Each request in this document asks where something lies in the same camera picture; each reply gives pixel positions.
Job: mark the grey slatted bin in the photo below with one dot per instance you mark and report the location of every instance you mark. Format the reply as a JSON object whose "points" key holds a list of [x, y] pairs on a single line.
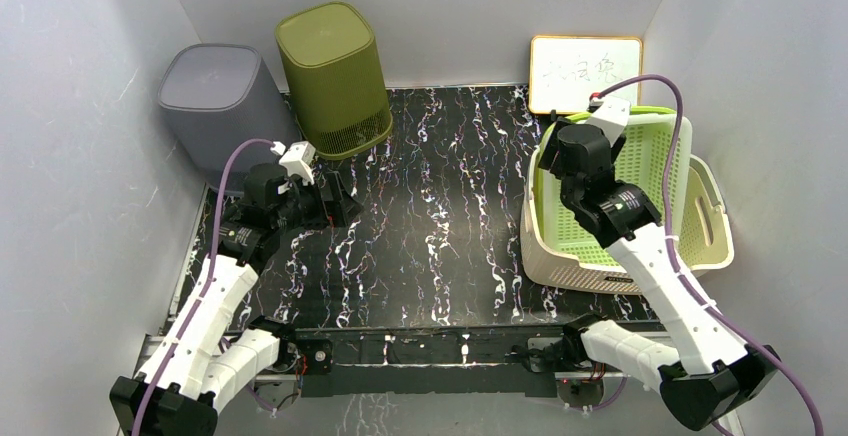
{"points": [[216, 96]]}

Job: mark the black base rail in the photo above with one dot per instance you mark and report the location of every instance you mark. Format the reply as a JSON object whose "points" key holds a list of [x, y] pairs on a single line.
{"points": [[524, 359]]}

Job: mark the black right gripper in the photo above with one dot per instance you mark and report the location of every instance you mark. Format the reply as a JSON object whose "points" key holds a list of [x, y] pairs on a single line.
{"points": [[550, 159]]}

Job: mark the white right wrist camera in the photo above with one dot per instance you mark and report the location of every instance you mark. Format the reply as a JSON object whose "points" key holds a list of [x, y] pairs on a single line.
{"points": [[609, 114]]}

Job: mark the olive green slatted bin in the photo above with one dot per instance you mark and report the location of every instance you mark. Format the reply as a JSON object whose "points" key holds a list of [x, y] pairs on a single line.
{"points": [[337, 89]]}

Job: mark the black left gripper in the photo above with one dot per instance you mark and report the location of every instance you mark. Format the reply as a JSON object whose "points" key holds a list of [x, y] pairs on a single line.
{"points": [[343, 209]]}

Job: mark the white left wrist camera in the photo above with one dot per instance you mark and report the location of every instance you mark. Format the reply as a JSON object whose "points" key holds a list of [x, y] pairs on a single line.
{"points": [[296, 159]]}

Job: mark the yellow framed whiteboard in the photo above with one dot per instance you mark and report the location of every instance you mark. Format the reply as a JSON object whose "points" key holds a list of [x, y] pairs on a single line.
{"points": [[564, 71]]}

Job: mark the cream perforated plastic basket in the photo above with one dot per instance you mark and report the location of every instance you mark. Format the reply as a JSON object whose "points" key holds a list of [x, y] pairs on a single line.
{"points": [[705, 241]]}

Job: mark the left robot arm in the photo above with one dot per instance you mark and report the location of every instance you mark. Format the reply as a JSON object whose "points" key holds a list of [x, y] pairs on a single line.
{"points": [[195, 373]]}

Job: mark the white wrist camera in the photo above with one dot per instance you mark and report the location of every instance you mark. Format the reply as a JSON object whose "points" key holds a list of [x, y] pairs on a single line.
{"points": [[609, 114], [296, 159]]}

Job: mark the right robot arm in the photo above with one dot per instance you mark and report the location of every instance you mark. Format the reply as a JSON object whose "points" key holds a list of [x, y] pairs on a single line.
{"points": [[708, 370]]}

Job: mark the lime green perforated basket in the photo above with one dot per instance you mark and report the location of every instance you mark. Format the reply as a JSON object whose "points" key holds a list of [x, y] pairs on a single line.
{"points": [[641, 162]]}

